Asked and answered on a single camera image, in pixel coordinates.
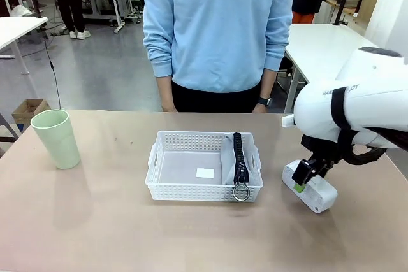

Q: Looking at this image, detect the light green plastic cup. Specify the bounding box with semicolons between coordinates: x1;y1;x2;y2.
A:
30;109;82;170

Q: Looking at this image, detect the person's left forearm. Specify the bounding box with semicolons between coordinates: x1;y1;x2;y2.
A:
259;68;277;99

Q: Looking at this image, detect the white perforated plastic basket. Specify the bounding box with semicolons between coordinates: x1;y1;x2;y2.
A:
145;130;265;204

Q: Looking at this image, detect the brown cardboard box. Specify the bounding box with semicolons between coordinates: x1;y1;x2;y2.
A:
11;98;52;125

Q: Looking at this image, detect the person's right forearm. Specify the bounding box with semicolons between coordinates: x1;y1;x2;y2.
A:
155;73;175;104

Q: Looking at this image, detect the black velcro strap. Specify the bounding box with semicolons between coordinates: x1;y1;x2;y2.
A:
330;86;355;159

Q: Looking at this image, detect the person in light blue sweatshirt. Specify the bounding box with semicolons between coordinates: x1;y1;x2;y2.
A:
142;0;296;114

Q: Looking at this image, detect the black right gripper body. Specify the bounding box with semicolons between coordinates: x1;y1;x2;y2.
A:
300;134;344;178

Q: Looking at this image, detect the thin black hanging cable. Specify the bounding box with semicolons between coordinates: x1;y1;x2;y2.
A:
40;26;63;110

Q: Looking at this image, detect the white label sticker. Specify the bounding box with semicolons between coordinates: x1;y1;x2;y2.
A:
195;167;216;180

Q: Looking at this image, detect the white rectangular electronic device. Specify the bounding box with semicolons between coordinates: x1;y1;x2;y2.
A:
281;159;339;215

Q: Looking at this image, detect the grey pouch with black zipper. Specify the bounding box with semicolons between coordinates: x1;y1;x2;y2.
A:
220;132;259;203

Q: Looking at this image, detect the black metal frame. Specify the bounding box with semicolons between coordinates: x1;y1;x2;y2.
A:
0;111;20;154

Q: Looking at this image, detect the light wooden cabinet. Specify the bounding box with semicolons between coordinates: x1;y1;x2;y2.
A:
358;0;388;29

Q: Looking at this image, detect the white side table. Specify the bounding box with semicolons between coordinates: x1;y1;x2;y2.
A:
282;23;385;114

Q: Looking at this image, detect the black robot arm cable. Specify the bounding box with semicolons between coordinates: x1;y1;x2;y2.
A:
334;127;408;166

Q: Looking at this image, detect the white desk with grey legs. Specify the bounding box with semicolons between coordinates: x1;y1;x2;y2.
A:
0;16;49;76

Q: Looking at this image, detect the small white camera box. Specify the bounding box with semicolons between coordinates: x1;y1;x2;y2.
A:
281;113;296;128

